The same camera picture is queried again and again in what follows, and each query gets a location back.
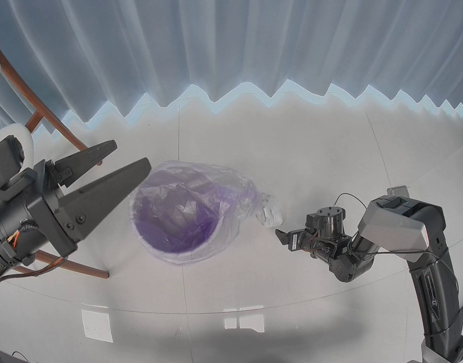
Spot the crumpled white wrapper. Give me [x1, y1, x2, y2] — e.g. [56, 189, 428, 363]
[254, 193, 284, 228]

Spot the black cable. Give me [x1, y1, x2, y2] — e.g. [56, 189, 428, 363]
[333, 192, 369, 213]

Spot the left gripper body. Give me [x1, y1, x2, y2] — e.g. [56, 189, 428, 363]
[0, 159, 79, 268]

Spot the purple plastic bag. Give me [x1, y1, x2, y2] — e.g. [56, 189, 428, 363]
[127, 160, 274, 265]

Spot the blue-green curtain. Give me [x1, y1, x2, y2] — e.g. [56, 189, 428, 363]
[0, 0, 463, 135]

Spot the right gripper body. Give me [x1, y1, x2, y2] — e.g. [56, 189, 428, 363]
[287, 230, 316, 252]

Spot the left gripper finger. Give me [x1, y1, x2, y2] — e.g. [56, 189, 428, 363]
[46, 139, 117, 188]
[59, 157, 152, 243]

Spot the white chair with wooden legs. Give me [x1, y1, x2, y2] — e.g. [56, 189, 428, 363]
[0, 42, 110, 280]

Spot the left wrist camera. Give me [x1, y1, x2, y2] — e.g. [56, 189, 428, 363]
[0, 135, 25, 193]

